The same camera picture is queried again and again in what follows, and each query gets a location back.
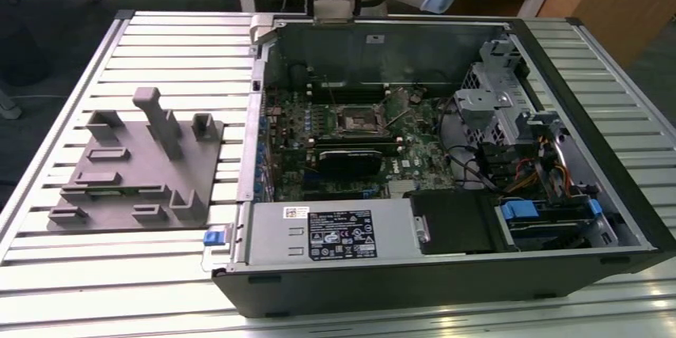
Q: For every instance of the grey chair leg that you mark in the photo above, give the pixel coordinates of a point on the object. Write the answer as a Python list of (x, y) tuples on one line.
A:
[(9, 110)]

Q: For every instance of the black graphics card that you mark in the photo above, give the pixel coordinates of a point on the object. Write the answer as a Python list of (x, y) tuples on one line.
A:
[(348, 164)]

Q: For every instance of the black PC case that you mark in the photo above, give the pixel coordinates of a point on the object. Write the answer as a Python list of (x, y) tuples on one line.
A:
[(422, 286)]

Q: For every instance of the grey plastic drive latch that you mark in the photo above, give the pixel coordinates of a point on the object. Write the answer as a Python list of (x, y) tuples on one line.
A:
[(538, 120)]

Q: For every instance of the grey case corner bracket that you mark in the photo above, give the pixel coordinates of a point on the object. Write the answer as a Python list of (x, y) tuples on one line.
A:
[(261, 29)]

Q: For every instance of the CPU socket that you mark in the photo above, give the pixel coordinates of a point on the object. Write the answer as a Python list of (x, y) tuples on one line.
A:
[(364, 120)]

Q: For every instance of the silver power supply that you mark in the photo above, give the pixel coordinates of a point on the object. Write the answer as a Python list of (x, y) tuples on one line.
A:
[(274, 243)]

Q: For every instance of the blue case release latch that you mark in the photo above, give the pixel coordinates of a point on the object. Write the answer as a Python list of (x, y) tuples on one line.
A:
[(213, 236)]

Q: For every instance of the black plastic shroud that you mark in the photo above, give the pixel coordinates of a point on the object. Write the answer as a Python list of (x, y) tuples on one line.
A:
[(453, 223)]

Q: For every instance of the metal drive cage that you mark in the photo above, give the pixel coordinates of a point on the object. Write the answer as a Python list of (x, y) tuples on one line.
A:
[(485, 100)]

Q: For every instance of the green motherboard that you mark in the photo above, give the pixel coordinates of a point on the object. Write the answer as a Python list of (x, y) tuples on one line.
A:
[(428, 164)]

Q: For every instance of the grey parts rack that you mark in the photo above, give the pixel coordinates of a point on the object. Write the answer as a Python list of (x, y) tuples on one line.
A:
[(142, 156)]

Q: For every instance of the hard disk in blue carrier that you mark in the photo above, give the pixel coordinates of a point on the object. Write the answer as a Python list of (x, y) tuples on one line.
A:
[(514, 211)]

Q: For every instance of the small silver heatsink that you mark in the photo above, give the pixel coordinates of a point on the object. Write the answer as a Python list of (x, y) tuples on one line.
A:
[(402, 187)]

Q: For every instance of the blue plastic clip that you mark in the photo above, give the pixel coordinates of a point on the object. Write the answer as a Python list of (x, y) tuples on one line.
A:
[(593, 207)]

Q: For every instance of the black RAM slot row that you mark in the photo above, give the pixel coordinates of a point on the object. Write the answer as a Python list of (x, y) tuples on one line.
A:
[(353, 148), (348, 92)]

